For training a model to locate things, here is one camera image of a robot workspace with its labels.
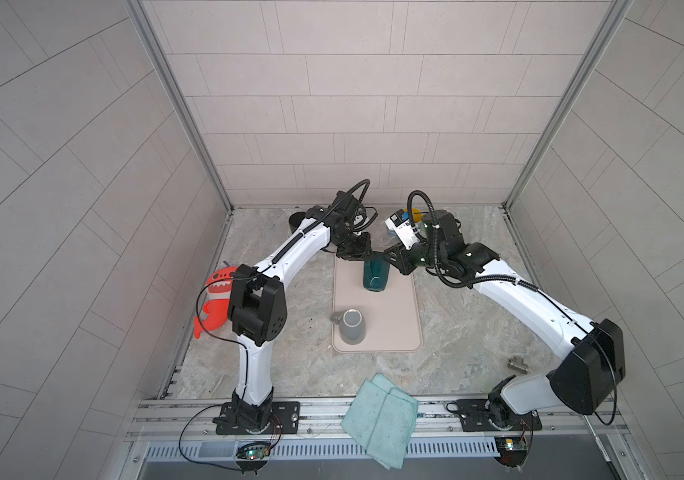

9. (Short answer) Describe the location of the dark green mug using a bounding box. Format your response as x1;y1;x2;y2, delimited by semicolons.
363;255;390;292

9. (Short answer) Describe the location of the black mug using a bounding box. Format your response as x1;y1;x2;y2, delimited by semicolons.
289;211;306;235

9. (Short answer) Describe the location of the grey mug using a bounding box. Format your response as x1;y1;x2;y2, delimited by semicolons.
331;309;365;345

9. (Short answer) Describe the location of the blue butterfly mug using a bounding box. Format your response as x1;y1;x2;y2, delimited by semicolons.
410;208;423;223

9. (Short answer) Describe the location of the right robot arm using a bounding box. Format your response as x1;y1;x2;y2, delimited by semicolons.
383;205;626;430

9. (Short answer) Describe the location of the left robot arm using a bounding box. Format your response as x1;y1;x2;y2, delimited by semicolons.
227;179;373;432

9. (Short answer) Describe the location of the beige tray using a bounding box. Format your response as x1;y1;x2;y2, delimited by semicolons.
332;259;423;353

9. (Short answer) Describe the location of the red shark plush toy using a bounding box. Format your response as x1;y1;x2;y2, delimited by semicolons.
193;266;237;339

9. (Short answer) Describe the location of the small metal fitting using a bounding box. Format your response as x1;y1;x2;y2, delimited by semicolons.
507;356;529;375

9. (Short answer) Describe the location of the teal folded cloth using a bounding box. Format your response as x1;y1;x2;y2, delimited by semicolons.
341;373;419;469

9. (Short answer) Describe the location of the right circuit board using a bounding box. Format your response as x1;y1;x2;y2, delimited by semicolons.
494;437;529;468

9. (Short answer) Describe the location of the circuit board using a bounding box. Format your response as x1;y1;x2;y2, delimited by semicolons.
494;437;529;468
235;442;271;462

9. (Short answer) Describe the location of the left circuit board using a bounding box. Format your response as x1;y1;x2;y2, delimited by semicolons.
235;442;271;462

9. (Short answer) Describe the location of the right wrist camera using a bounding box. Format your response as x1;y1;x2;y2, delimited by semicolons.
385;209;426;250

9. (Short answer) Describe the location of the left black cable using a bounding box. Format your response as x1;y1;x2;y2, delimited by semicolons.
177;281;271;473

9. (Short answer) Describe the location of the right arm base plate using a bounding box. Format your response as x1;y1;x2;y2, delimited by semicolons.
447;399;542;432

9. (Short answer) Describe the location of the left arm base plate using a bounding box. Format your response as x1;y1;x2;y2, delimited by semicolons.
213;400;301;435

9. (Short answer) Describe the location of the aluminium rail frame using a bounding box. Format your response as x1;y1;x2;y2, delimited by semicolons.
125;394;629;445

